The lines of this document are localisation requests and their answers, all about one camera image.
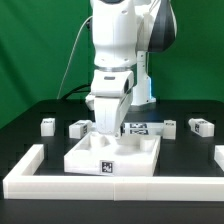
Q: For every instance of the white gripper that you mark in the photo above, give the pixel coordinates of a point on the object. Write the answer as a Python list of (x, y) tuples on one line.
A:
[(113, 96)]

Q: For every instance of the white square tabletop part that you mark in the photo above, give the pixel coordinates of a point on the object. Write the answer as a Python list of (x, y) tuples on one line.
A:
[(129, 155)]

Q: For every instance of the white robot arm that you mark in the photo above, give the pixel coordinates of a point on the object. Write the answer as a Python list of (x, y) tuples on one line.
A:
[(123, 33)]

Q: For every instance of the white marker sheet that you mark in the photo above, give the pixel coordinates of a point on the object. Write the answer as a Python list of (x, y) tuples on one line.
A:
[(144, 128)]

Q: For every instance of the white U-shaped fence wall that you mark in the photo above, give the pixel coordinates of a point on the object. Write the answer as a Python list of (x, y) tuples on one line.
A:
[(23, 183)]

